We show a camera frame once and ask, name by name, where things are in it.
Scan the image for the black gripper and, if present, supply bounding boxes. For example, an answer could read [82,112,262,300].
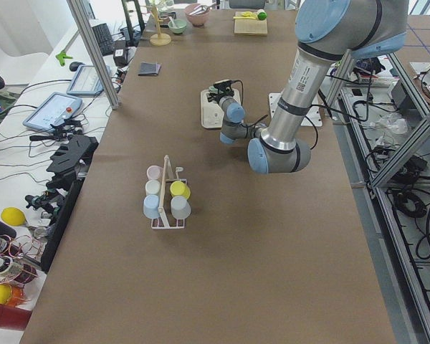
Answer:
[211,86,234,103]

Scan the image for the cream rabbit tray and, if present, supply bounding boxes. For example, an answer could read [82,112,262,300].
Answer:
[200,89,246,129]

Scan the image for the green cup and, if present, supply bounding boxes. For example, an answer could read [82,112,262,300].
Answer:
[208,86,218,94]

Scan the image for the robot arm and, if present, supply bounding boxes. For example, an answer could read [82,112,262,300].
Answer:
[208,0,409,174]

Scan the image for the wooden cup tree stand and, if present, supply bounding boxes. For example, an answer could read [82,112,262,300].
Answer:
[147,1,171,47]

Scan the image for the pink cup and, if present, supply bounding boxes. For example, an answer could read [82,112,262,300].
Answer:
[146,165,163,181]

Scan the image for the yellow cup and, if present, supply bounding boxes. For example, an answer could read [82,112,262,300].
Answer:
[170,181,191,200]

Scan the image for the cream white cup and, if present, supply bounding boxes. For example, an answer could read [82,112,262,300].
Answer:
[145,180,161,196]

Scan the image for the grey blue cup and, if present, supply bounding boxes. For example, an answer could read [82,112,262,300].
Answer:
[171,196,191,220]

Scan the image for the light blue cup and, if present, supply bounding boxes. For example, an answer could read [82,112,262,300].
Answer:
[143,194,160,219]

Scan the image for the wooden cutting board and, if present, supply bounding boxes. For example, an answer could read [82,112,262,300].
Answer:
[233,14,268,36]

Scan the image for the green bowl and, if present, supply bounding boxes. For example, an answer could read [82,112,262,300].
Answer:
[168,19,187,34]

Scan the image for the pink bowl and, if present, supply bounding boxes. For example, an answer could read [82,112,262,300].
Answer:
[184,4,210,27]

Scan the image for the green lime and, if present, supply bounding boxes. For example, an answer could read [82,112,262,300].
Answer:
[257,11,267,21]

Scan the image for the grey folded cloth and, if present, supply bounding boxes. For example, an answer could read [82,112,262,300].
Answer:
[138,62,161,76]

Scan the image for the metal ice scoop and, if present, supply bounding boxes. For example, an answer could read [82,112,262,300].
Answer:
[189,4,214,16]

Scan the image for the black keyboard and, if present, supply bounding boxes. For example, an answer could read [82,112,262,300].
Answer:
[92,23,115,56]

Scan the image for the teach pendant tablet far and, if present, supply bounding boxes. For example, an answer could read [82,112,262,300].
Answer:
[67,64,103,97]

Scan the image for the teach pendant tablet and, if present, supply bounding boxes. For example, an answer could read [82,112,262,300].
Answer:
[22,92,82,131]
[67,64,103,97]

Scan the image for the teach pendant tablet near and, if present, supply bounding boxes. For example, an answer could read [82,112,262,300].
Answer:
[22,92,82,131]

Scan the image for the yellow lemon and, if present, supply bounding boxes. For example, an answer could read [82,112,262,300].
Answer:
[1,207,26,226]

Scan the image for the white wire cup rack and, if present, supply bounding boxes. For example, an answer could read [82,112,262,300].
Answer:
[150,155,188,230]

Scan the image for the aluminium frame post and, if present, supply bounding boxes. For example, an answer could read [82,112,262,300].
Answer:
[67,0,120,110]

